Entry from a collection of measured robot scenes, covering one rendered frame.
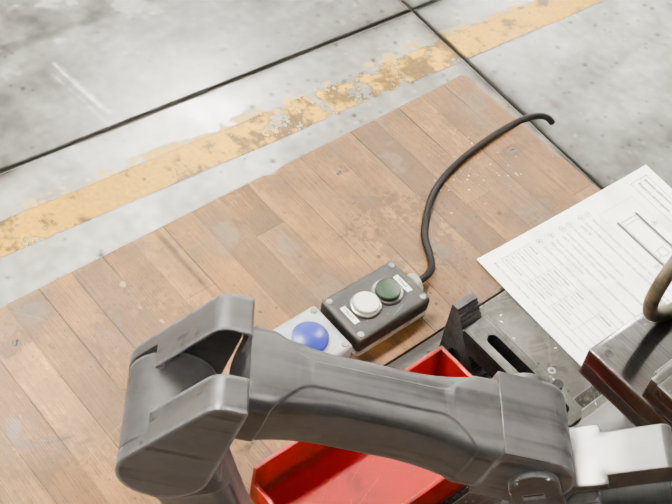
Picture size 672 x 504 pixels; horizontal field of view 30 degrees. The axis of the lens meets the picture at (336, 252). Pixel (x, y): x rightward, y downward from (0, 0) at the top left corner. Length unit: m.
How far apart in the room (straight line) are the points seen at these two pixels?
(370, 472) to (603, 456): 0.42
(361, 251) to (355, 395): 0.66
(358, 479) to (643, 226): 0.52
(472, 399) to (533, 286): 0.63
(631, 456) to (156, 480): 0.33
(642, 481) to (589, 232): 0.67
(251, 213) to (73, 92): 1.49
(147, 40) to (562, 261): 1.74
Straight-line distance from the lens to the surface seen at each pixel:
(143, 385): 0.86
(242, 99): 2.93
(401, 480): 1.30
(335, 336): 1.35
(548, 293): 1.48
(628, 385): 1.13
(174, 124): 2.86
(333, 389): 0.82
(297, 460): 1.27
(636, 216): 1.60
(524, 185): 1.59
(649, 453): 0.92
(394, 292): 1.39
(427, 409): 0.84
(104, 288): 1.41
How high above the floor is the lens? 2.01
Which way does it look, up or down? 50 degrees down
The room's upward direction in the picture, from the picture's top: 11 degrees clockwise
